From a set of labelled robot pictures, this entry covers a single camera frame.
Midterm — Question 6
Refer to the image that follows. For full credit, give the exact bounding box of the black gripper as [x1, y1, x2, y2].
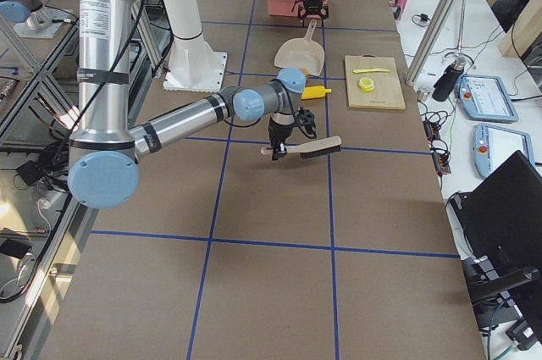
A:
[296, 0, 329, 24]
[268, 108, 317, 161]

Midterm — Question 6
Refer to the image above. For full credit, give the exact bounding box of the yellow plastic knife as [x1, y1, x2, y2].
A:
[352, 68, 391, 74]

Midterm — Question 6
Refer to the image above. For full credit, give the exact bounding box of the lower teach pendant tablet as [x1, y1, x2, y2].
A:
[473, 124, 535, 179]

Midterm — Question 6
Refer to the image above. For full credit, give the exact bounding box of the upper teach pendant tablet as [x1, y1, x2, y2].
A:
[456, 75, 519, 124]

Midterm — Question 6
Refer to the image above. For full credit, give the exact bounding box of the yellow lemon slice toy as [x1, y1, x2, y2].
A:
[358, 77, 375, 93]

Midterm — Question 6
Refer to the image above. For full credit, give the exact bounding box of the black water bottle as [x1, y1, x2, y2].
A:
[432, 57, 466, 102]

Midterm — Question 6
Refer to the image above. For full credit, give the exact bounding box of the beige hand brush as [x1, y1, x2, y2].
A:
[260, 136, 342, 159]

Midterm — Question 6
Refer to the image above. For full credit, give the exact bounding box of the bamboo cutting board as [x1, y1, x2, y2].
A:
[344, 55, 406, 111]

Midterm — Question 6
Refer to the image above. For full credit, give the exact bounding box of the black laptop monitor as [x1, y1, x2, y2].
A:
[452, 150, 542, 276]

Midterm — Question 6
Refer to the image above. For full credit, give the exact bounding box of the aluminium frame post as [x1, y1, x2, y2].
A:
[405, 0, 455, 86]

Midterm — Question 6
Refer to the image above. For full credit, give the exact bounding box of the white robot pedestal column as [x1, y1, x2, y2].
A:
[163, 0, 227, 92]

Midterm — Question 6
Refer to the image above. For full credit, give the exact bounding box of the yellow toy corn cob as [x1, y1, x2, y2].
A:
[301, 86, 332, 100]

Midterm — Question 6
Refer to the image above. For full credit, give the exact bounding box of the metal tripod stand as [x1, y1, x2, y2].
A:
[443, 0, 474, 66]

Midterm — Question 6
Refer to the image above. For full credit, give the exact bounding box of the teach pendant tablet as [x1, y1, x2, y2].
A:
[456, 75, 519, 124]
[473, 124, 535, 179]

